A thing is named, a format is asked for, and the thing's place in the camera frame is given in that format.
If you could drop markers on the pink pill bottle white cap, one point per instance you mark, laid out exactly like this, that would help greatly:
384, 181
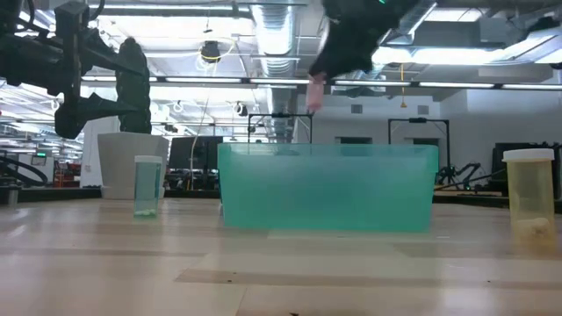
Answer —
315, 96

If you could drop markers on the black computer monitor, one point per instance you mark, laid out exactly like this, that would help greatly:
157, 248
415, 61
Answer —
180, 153

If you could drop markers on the yellow pill bottle white cap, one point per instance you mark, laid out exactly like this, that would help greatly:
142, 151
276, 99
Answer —
529, 197

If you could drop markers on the silver ceiling duct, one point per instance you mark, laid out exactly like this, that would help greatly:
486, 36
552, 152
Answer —
274, 26

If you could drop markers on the teal pill bottle white cap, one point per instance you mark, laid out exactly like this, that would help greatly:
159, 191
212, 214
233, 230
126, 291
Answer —
147, 188

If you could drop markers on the grey metal cylinder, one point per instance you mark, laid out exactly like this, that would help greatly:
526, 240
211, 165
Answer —
13, 196

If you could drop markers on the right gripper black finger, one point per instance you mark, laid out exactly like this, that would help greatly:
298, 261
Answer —
329, 66

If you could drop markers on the green exit sign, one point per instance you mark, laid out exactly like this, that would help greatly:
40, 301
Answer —
41, 154

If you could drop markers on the black background robot arm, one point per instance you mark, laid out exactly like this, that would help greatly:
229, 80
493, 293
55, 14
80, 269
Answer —
445, 173

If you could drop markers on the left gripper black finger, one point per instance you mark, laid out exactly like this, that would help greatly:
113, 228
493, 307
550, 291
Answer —
103, 48
98, 109

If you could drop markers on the white planter pot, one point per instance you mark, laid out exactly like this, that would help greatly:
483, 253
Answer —
118, 162

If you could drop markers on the dark cactus plant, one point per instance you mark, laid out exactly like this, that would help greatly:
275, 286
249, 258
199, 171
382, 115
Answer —
136, 88

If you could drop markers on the dark monitor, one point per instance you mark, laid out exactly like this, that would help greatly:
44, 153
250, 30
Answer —
498, 167

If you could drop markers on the translucent teal plastic bin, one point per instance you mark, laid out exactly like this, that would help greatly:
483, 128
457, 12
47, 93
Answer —
329, 193

